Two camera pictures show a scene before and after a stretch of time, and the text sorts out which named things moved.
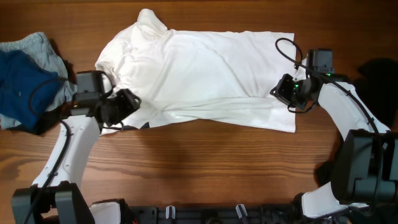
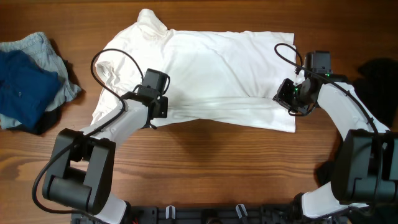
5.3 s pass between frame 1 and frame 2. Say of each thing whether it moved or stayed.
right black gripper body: stayed
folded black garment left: stayed
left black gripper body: moved
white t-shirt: stayed
